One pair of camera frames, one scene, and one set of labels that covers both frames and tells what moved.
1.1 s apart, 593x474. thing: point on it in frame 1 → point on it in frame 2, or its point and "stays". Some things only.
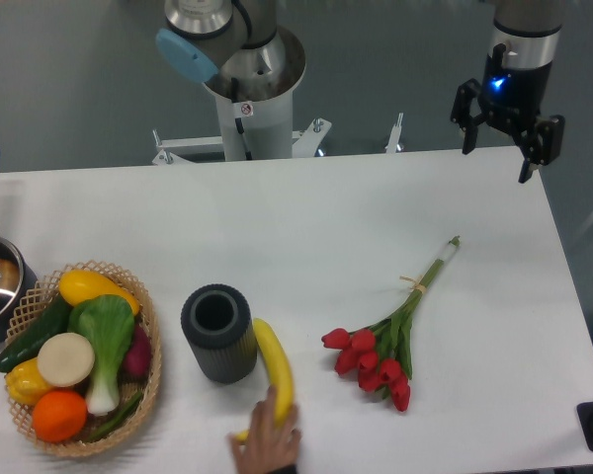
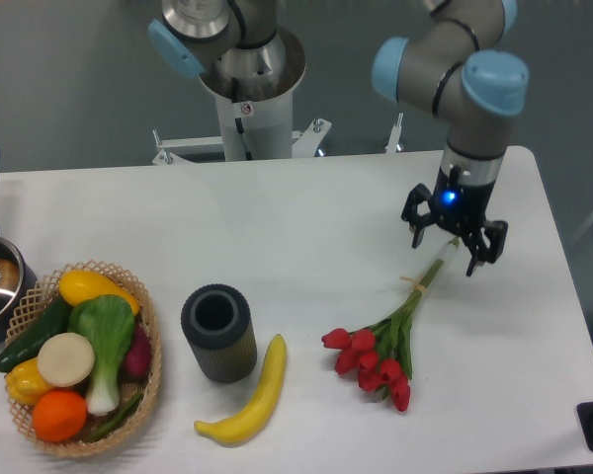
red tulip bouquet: [381, 354] stays
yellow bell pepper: [26, 382] stays
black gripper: [516, 96] → [462, 207]
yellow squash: [79, 286] stays
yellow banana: [280, 373] → [240, 425]
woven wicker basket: [38, 300] stays
